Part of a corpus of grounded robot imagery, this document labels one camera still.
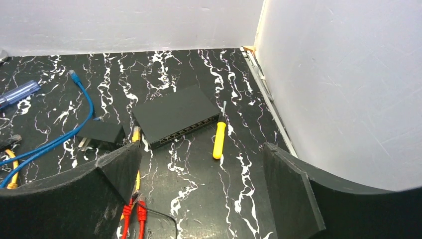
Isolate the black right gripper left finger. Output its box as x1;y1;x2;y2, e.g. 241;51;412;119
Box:
0;142;142;239

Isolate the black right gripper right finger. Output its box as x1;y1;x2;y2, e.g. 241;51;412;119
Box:
263;143;422;239

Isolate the small black power adapter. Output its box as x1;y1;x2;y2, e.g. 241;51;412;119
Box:
76;119;126;151

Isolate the silver wrench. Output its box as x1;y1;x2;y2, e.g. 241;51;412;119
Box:
0;49;9;63

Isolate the thin black power cable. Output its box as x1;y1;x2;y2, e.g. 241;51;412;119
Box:
135;200;179;239

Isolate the red ethernet cable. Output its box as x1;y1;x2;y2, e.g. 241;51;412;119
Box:
121;195;148;239

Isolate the blue handled screwdriver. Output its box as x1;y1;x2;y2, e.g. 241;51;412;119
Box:
0;80;40;109

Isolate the black network switch right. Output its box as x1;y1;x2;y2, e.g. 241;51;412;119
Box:
132;85;220;150

